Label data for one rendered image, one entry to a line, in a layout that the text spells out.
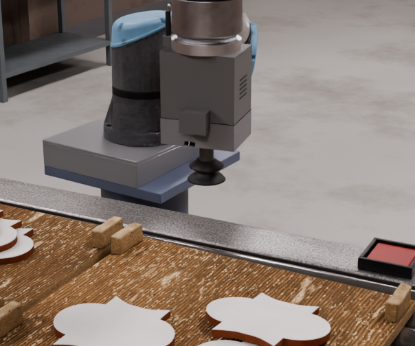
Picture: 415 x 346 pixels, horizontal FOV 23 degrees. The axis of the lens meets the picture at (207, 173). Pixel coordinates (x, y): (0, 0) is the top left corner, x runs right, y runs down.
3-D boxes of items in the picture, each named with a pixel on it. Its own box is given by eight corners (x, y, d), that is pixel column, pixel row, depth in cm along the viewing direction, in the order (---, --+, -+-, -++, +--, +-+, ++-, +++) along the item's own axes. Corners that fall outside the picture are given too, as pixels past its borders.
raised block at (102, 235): (114, 232, 143) (113, 214, 143) (125, 234, 143) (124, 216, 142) (91, 247, 139) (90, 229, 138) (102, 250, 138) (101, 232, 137)
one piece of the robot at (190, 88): (143, 22, 102) (146, 171, 108) (226, 28, 99) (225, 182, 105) (176, 4, 110) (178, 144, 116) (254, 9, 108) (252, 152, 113)
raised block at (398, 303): (398, 301, 124) (400, 281, 123) (413, 304, 123) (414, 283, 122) (383, 321, 119) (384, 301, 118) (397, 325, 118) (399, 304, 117)
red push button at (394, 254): (377, 250, 142) (378, 241, 142) (418, 259, 140) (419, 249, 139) (364, 267, 137) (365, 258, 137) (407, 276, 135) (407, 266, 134)
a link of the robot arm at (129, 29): (115, 75, 193) (113, 5, 188) (184, 77, 193) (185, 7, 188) (107, 91, 182) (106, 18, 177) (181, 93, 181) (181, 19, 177)
